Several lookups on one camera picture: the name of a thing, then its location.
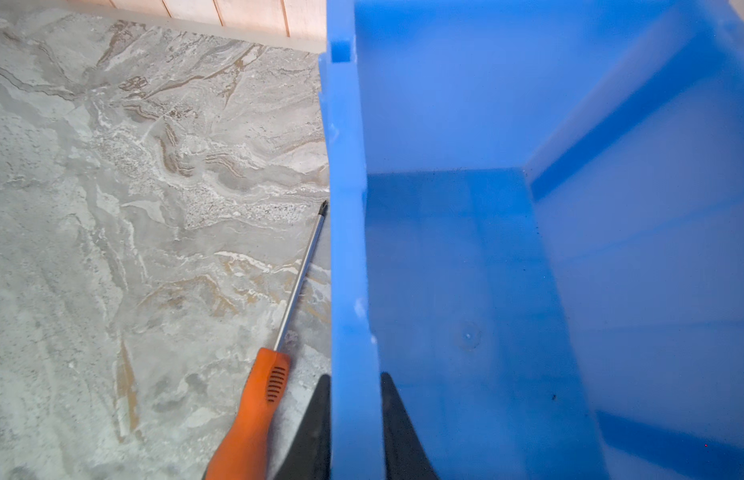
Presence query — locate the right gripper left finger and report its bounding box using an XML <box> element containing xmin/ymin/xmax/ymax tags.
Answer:
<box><xmin>274</xmin><ymin>374</ymin><xmax>332</xmax><ymax>480</ymax></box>

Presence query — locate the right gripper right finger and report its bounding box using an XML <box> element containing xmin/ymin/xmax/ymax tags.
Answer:
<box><xmin>381</xmin><ymin>372</ymin><xmax>439</xmax><ymax>480</ymax></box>

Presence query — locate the orange handled screwdriver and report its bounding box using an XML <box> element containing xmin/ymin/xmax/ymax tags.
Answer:
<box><xmin>204</xmin><ymin>200</ymin><xmax>329</xmax><ymax>479</ymax></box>

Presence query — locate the blue plastic bin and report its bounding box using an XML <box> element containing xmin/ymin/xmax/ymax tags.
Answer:
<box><xmin>319</xmin><ymin>1</ymin><xmax>744</xmax><ymax>479</ymax></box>

